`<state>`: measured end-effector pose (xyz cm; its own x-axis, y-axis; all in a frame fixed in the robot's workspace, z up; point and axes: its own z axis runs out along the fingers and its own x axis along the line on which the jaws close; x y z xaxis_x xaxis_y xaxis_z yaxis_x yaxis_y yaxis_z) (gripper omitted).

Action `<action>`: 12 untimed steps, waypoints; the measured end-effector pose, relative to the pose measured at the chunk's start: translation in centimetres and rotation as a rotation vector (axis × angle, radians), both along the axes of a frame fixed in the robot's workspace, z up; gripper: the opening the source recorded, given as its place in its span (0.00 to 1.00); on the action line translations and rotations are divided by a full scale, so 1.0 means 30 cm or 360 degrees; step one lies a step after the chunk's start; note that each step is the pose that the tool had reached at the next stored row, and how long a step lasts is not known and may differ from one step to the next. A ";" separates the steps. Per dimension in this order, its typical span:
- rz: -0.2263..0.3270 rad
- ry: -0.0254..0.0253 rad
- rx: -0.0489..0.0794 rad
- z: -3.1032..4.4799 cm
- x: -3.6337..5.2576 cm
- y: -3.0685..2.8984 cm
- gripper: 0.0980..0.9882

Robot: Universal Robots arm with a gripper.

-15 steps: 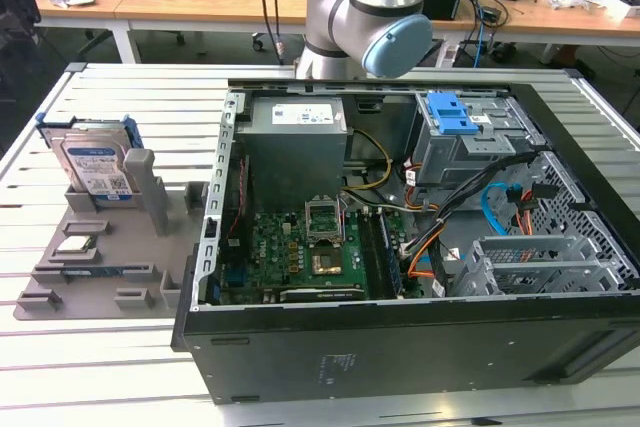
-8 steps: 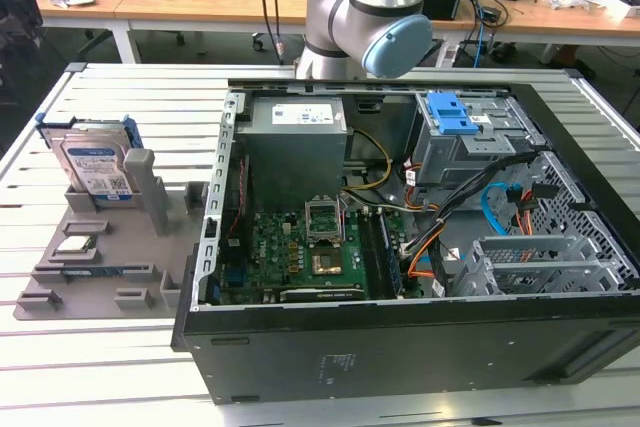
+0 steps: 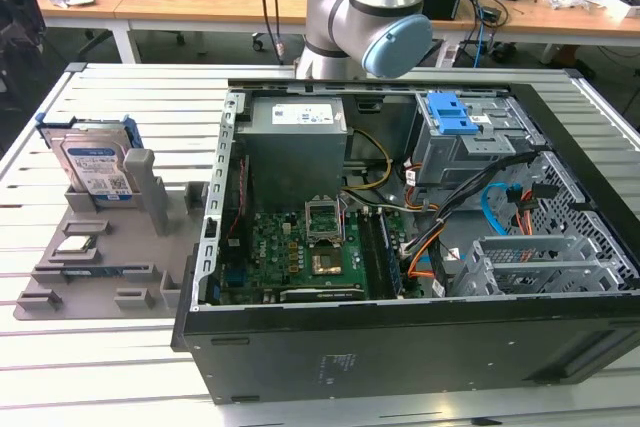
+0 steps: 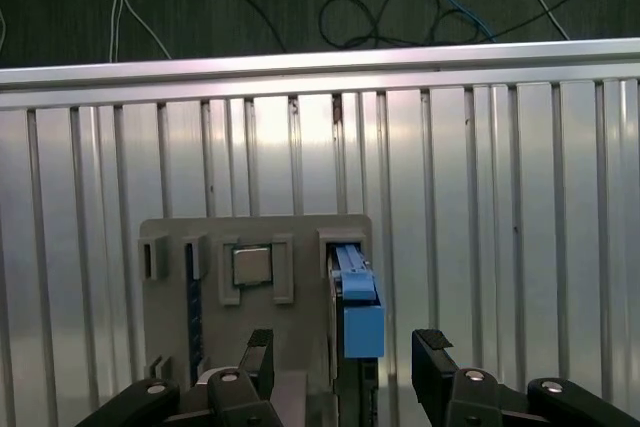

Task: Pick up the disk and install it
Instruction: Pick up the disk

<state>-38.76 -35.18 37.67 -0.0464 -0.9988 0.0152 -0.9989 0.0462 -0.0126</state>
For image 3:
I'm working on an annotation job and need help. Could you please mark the hard disk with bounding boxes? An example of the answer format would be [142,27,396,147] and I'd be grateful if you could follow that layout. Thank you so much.
[35,114,146,208]

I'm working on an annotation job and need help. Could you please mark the grey disk bay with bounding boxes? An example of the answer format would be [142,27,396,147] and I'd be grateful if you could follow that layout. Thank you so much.
[447,234,627,299]

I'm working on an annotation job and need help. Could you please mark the silver CPU chip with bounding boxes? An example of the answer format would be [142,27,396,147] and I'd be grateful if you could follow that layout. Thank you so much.
[55,235,97,255]

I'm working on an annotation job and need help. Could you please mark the grey parts rack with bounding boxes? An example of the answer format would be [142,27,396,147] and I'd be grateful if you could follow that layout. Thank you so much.
[13,148,209,321]

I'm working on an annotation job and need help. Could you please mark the grey power supply unit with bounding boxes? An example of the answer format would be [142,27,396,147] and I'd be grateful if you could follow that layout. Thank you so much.
[235,96,350,199]

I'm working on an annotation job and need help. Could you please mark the green motherboard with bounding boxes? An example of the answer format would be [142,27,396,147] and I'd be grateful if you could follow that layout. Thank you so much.
[219,209,407,305]

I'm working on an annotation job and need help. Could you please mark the metal socket cover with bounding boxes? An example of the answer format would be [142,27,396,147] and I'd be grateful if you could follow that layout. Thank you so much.
[304,194,348,246]

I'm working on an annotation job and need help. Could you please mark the black graphics card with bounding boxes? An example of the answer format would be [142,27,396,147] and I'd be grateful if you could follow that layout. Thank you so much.
[277,287,369,305]

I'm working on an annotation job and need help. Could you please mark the black RAM slot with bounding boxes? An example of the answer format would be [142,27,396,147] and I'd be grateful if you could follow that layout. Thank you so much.
[358,211,382,299]

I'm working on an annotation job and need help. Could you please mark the RAM stick in slot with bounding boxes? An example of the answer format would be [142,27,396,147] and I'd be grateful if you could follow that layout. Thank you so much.
[378,213,405,299]

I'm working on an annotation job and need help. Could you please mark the blue drive latch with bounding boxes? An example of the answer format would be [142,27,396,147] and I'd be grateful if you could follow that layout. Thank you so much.
[426,90,482,138]

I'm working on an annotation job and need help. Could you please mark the grey drive cage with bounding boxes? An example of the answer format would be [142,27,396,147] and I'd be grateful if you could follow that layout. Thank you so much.
[407,91,547,189]

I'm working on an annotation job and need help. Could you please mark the black PC case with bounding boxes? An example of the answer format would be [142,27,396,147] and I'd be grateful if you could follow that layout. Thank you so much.
[170,77,640,406]

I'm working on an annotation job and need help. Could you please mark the white small box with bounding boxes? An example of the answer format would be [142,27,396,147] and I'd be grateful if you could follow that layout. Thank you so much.
[601,0,640,21]

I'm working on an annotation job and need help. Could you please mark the wooden desk white frame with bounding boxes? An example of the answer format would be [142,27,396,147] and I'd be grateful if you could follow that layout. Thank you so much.
[35,0,640,66]

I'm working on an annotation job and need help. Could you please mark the yellow wires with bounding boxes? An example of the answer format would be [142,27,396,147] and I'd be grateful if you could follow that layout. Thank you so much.
[343,129,394,194]

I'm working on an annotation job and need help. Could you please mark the black cable bundle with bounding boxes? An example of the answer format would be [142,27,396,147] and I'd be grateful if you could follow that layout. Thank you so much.
[433,149,540,229]

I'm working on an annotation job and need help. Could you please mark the blue wire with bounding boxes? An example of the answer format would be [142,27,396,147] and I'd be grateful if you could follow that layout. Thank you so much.
[481,181,521,239]

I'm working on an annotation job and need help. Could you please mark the orange wire with connector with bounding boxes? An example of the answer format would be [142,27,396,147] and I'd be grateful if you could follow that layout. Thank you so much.
[517,188,538,237]

